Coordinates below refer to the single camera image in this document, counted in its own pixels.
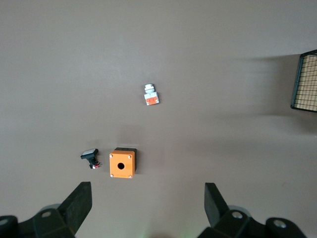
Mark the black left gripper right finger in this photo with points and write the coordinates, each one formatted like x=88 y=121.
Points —
x=218 y=213

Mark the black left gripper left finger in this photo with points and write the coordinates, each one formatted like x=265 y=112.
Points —
x=74 y=213

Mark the black push button white cap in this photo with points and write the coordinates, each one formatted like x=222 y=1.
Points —
x=89 y=153

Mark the orange button box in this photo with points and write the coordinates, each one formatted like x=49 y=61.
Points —
x=116 y=161

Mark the wooden board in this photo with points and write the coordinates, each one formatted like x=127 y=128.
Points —
x=308 y=81

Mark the white orange contact switch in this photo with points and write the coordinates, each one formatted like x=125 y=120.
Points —
x=151 y=95

